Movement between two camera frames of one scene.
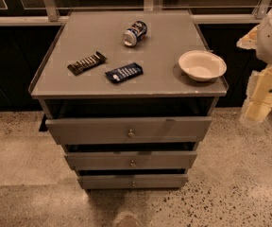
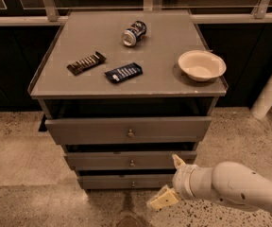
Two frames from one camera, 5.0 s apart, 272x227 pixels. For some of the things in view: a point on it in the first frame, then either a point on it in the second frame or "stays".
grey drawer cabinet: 126,96 stays
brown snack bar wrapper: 93,60 stays
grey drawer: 98,161 stays
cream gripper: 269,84 -> 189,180
